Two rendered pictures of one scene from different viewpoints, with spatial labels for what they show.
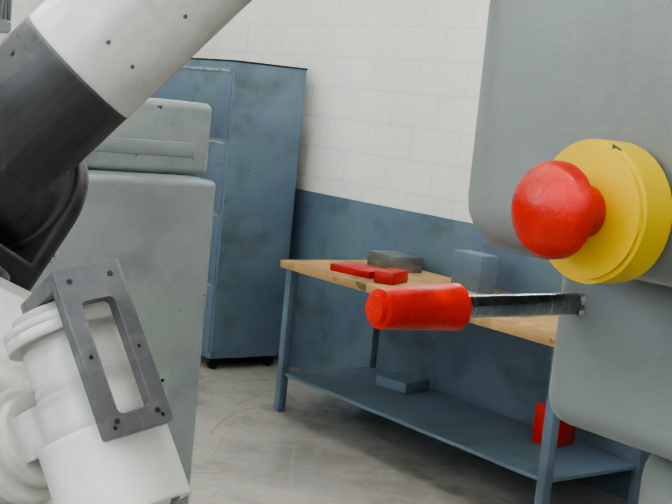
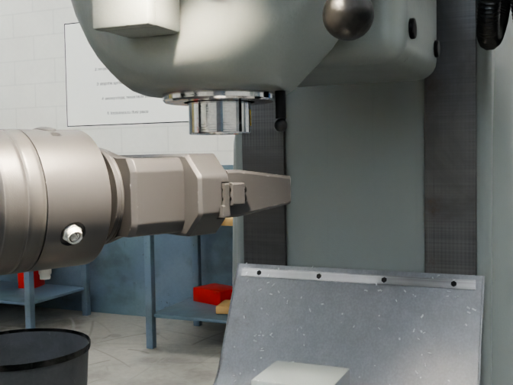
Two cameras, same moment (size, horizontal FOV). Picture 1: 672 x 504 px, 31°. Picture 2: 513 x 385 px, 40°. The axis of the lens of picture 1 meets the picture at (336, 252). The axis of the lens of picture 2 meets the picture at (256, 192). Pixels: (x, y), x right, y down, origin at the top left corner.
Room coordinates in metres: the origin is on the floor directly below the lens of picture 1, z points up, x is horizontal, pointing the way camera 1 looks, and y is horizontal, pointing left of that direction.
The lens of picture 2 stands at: (0.17, -0.06, 1.26)
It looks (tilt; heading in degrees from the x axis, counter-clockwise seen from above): 3 degrees down; 331
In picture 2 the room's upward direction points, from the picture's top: 1 degrees counter-clockwise
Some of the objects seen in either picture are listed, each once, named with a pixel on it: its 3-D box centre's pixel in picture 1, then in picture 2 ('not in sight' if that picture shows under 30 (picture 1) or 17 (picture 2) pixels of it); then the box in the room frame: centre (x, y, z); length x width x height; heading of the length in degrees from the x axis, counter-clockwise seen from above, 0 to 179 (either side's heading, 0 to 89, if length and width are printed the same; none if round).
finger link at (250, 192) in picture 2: not in sight; (259, 192); (0.60, -0.29, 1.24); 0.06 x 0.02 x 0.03; 103
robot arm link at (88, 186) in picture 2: not in sight; (103, 199); (0.63, -0.19, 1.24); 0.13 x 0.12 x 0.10; 13
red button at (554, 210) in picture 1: (563, 210); not in sight; (0.50, -0.09, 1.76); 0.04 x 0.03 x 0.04; 37
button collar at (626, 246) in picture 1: (601, 211); not in sight; (0.51, -0.11, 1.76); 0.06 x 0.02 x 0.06; 37
